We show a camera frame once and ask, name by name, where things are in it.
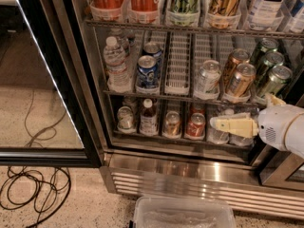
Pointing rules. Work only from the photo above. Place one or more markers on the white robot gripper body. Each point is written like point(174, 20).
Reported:
point(275, 123)

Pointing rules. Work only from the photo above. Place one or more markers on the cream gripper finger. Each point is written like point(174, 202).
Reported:
point(241, 124)
point(272, 100)

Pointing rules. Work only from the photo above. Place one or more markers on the orange soda can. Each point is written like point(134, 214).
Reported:
point(242, 77)
point(236, 57)

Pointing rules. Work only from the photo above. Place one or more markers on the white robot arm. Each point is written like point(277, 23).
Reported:
point(279, 125)

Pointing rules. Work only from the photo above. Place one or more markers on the bottom shelf water bottle right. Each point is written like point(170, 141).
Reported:
point(241, 141)

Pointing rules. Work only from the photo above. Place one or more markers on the shelf water bottle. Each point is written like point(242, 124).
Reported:
point(241, 141)
point(216, 136)

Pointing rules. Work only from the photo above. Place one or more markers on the front green soda can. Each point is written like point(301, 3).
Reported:
point(275, 79)

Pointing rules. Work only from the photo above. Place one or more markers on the green soda can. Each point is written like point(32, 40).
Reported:
point(269, 60)
point(262, 47)
point(275, 79)

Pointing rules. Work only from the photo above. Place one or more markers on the bottom shelf water bottle left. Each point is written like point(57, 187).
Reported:
point(216, 136)

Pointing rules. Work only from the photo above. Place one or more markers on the middle green soda can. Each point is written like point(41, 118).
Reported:
point(269, 60)

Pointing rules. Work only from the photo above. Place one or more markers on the red soda can bottom shelf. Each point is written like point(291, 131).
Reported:
point(196, 125)

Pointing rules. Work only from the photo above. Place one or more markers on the rear green soda can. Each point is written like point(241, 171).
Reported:
point(262, 47)

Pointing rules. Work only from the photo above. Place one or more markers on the white soda can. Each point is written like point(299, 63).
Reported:
point(208, 77)

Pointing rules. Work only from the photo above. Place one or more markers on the gold can bottom shelf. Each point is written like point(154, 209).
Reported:
point(172, 123)

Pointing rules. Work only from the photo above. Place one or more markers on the white bottle top shelf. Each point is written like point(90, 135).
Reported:
point(264, 8)

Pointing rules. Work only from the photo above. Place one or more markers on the empty white shelf tray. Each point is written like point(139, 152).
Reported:
point(177, 77)

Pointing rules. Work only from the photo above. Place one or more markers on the front blue soda can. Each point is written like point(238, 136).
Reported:
point(147, 72)

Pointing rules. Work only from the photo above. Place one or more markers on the blue soda can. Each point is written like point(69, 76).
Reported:
point(147, 72)
point(153, 49)

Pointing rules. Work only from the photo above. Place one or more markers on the rear blue soda can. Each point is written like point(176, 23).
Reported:
point(153, 49)

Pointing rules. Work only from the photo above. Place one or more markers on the pale can bottom left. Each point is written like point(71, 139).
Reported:
point(125, 118)

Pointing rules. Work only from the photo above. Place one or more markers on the open glass fridge door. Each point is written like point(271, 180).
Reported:
point(48, 115)

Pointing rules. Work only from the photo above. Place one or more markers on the blue white bottle top right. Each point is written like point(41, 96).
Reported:
point(295, 23)

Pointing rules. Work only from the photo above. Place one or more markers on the brown drink bottle white cap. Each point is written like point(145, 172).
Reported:
point(148, 124)

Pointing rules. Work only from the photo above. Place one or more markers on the clear plastic storage bin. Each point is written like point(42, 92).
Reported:
point(162, 212)

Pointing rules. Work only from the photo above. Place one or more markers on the front clear water bottle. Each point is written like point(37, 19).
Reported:
point(114, 57)

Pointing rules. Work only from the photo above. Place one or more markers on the clear water bottle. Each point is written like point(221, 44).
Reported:
point(114, 57)
point(122, 39)

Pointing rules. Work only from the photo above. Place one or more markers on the rear clear water bottle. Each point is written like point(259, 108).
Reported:
point(122, 39)

